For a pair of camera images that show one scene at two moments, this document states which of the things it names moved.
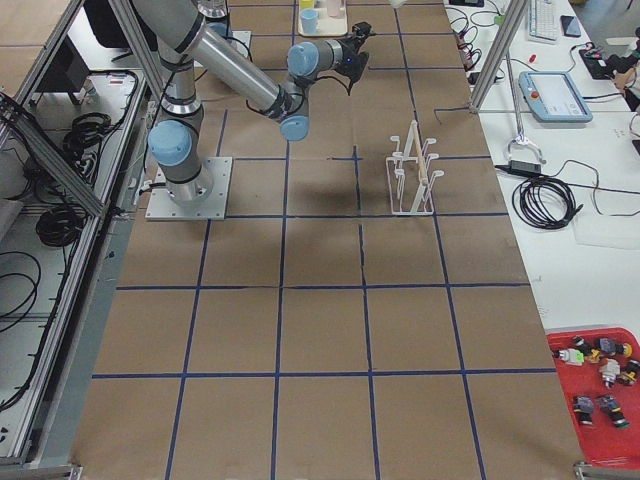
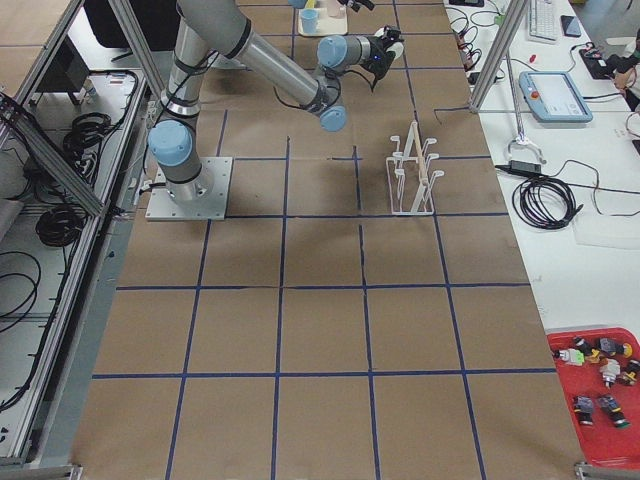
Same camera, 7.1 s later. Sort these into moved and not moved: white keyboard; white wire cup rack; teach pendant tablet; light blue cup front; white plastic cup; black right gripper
Moved: black right gripper; white plastic cup
Not moved: white wire cup rack; white keyboard; teach pendant tablet; light blue cup front
